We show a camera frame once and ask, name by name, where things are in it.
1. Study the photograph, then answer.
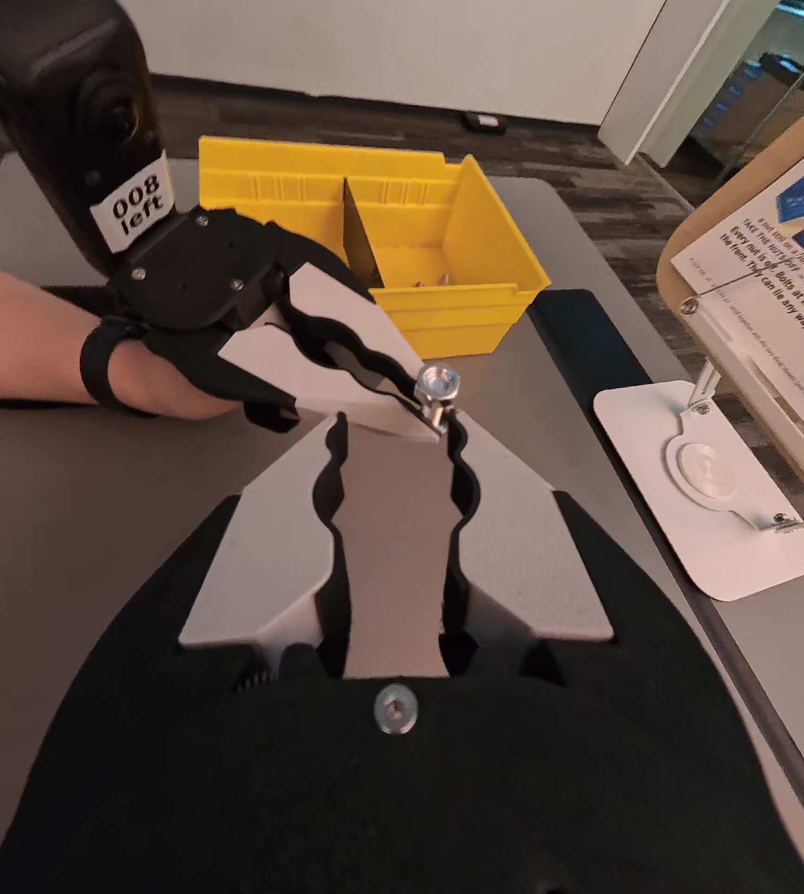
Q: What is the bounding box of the glass partition door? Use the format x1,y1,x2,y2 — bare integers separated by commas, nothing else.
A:
599,0,804,170

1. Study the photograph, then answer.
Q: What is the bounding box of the black flat pad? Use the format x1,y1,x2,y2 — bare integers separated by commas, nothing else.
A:
527,288,655,421

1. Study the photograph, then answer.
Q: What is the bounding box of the silver hex nut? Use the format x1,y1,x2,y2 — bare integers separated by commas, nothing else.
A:
414,363,463,407

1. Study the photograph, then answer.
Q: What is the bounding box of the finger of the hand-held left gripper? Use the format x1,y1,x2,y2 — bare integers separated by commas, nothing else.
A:
287,263,426,395
216,325,446,445

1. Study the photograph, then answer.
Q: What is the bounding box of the white stand base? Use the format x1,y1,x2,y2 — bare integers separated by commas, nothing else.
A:
594,380,804,602

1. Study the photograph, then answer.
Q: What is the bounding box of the wooden sheet board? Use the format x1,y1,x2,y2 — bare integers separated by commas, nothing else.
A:
656,82,804,532

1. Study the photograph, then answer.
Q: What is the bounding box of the person's left hand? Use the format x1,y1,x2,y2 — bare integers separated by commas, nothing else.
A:
112,341,243,421

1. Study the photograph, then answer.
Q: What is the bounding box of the yellow divided plastic bin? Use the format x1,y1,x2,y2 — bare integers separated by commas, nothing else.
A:
198,135,553,357

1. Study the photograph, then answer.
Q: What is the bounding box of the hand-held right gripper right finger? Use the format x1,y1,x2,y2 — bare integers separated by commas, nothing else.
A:
438,408,615,677

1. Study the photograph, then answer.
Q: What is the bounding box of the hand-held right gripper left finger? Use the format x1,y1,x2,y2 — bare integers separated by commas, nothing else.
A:
178,412,354,677

